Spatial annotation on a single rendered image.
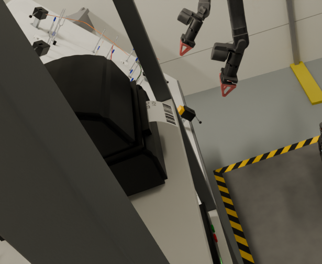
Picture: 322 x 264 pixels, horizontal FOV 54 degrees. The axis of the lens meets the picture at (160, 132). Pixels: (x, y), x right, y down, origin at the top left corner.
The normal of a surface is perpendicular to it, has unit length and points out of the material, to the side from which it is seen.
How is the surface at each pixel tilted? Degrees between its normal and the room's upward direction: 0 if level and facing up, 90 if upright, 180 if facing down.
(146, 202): 0
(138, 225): 90
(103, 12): 90
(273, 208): 0
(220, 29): 90
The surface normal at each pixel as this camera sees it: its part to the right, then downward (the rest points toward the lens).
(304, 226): -0.35, -0.75
